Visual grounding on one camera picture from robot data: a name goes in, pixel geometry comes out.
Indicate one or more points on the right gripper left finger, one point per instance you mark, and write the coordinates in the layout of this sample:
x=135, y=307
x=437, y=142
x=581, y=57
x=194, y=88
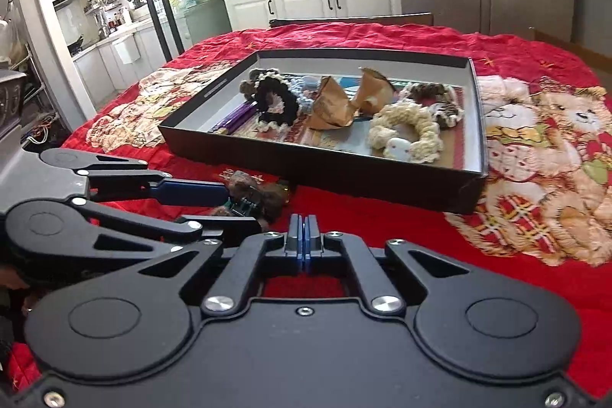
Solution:
x=293, y=246

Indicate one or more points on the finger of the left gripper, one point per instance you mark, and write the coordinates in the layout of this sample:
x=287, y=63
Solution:
x=181, y=192
x=230, y=230

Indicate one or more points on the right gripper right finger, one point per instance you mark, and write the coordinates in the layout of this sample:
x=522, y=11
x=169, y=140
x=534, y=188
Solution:
x=312, y=237

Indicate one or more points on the brown fuzzy bow hair clip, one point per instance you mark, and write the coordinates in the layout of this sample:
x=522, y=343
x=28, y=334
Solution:
x=252, y=197

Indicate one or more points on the purple snack bar wrapper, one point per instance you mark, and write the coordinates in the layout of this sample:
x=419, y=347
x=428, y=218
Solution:
x=232, y=122

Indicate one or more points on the black crochet scrunchie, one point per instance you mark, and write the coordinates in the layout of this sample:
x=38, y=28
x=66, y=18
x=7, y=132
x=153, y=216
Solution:
x=275, y=104

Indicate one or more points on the cream crochet scrunchie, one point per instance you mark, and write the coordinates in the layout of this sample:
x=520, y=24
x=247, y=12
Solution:
x=405, y=131

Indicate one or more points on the blue crochet scrunchie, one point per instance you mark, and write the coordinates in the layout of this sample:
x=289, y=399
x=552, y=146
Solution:
x=306, y=89

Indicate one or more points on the brown striped crochet scrunchie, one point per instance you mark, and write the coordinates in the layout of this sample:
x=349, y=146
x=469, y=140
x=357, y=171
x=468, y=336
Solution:
x=439, y=99

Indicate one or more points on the black shallow box tray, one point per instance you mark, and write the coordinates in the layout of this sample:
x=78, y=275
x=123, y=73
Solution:
x=341, y=159

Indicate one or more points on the brown paper pyramid packet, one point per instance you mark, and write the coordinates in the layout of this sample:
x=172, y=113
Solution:
x=374, y=93

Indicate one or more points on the white kitchen cabinet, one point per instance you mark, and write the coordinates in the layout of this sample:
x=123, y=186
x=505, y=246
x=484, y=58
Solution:
x=247, y=14

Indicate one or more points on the wooden chair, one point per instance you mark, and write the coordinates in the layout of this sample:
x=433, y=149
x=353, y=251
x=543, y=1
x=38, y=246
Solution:
x=589, y=57
x=419, y=18

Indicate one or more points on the red teddy bear blanket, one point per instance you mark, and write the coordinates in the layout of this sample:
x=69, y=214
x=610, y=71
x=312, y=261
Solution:
x=506, y=306

